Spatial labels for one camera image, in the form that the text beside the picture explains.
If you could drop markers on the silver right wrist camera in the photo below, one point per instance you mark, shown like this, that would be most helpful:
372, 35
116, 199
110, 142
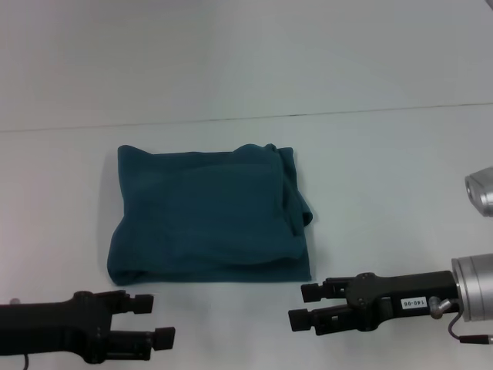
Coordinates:
481, 192

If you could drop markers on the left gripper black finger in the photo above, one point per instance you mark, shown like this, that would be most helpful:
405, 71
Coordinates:
150, 341
135, 303

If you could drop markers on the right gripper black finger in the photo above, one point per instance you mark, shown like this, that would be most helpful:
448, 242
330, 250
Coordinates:
319, 291
312, 321

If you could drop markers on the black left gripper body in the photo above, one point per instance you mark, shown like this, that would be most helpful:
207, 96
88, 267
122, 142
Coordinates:
54, 327

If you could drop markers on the teal t-shirt with FREE print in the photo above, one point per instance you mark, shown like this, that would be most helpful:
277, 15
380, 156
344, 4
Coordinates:
208, 216

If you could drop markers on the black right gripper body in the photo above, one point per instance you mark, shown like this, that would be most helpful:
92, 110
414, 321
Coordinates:
396, 300

